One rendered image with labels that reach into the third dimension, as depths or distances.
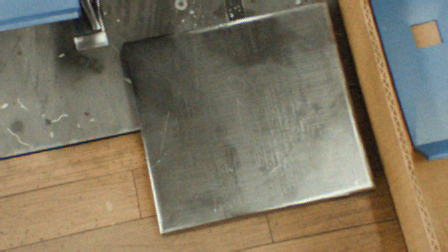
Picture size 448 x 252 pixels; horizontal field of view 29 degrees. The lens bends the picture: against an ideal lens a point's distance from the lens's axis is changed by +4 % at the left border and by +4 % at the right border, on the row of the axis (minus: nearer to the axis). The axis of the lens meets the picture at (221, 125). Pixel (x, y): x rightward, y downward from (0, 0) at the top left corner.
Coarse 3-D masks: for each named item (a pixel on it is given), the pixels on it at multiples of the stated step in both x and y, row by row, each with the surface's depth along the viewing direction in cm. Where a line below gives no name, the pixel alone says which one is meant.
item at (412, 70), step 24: (384, 0) 70; (408, 0) 70; (432, 0) 70; (384, 24) 70; (408, 24) 70; (384, 48) 69; (408, 48) 69; (432, 48) 69; (408, 72) 69; (432, 72) 69; (408, 96) 68; (432, 96) 68; (408, 120) 68; (432, 120) 68; (432, 144) 67
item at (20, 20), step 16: (0, 0) 62; (16, 0) 62; (32, 0) 62; (48, 0) 62; (64, 0) 62; (0, 16) 61; (16, 16) 61; (32, 16) 60; (48, 16) 59; (64, 16) 59
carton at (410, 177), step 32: (352, 0) 66; (352, 32) 68; (416, 32) 70; (384, 64) 69; (384, 96) 62; (384, 128) 64; (384, 160) 66; (416, 160) 67; (416, 192) 60; (416, 224) 62
